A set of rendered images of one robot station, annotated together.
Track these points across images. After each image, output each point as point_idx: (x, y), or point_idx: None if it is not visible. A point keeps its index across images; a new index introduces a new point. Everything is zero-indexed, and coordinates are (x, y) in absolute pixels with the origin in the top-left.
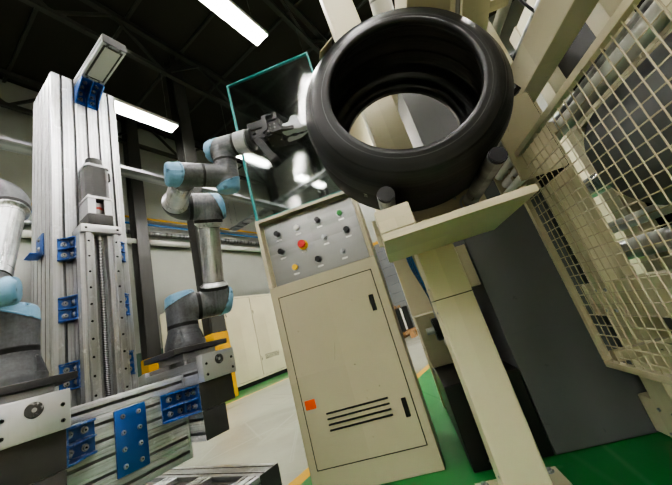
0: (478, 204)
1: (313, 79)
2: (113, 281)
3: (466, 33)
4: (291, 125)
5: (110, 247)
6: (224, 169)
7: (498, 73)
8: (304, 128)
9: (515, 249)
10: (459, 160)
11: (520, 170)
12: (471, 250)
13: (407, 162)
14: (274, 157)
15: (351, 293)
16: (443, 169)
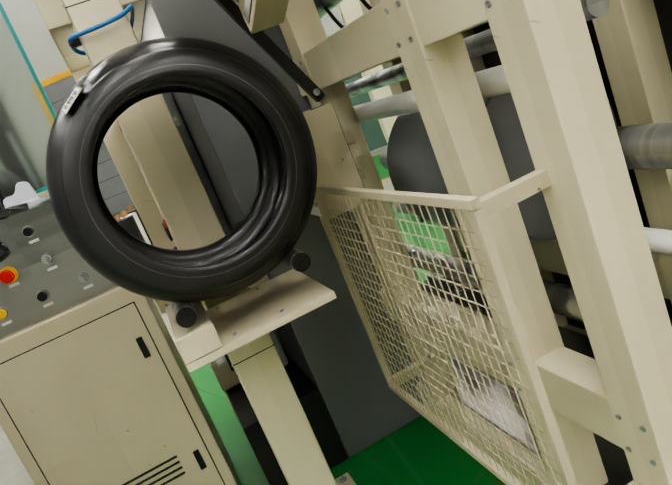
0: (283, 318)
1: (61, 155)
2: None
3: (267, 109)
4: (23, 204)
5: None
6: None
7: (301, 167)
8: (44, 203)
9: (317, 258)
10: (264, 269)
11: (323, 209)
12: None
13: (209, 281)
14: (2, 254)
15: (109, 341)
16: (248, 280)
